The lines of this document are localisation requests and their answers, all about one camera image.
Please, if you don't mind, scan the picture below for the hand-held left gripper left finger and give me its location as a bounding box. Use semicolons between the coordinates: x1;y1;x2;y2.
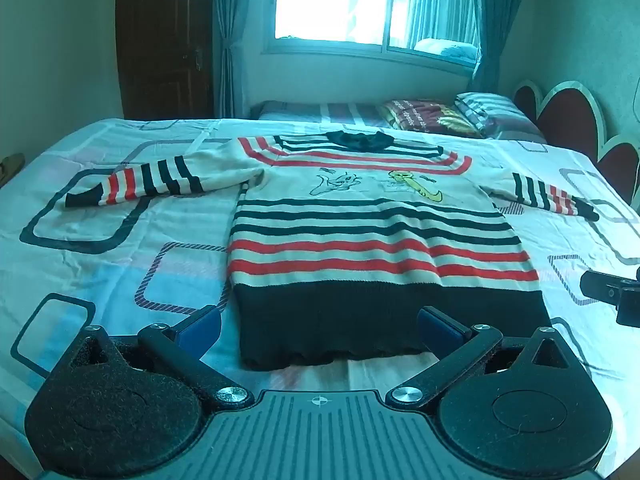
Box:
70;304;255;411

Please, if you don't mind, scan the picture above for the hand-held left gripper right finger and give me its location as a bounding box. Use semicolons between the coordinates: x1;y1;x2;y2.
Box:
387;305;576;409

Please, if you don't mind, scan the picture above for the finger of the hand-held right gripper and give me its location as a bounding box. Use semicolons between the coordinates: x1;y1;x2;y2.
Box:
580;269;640;307
616;287;640;328

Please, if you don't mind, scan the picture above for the striped knit sweater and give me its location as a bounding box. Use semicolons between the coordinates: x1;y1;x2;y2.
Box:
65;130;601;372

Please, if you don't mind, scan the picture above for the bed with patterned white sheet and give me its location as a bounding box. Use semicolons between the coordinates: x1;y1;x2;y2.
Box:
0;117;640;480

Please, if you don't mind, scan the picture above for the scalloped red headboard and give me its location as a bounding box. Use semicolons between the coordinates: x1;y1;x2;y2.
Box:
512;79;640;206

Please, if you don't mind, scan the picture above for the striped pillow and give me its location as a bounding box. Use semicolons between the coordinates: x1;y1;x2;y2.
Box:
455;91;531;136

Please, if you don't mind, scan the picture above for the dark red patterned pillow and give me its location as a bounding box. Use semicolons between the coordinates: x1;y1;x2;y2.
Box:
382;99;483;137

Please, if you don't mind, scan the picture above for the bed with striped sheet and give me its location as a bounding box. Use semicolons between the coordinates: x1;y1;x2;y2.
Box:
250;100;546;142

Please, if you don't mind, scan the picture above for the blue cloth on windowsill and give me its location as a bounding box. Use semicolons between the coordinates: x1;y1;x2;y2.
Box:
415;37;478;61

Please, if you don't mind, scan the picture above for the teal curtain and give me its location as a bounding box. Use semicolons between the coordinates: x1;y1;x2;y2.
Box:
212;0;281;118
470;0;531;93

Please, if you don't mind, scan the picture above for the dark wooden door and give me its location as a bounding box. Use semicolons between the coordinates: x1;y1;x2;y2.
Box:
116;0;216;120

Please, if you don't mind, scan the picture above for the window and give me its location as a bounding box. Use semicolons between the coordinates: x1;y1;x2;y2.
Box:
262;0;481;68

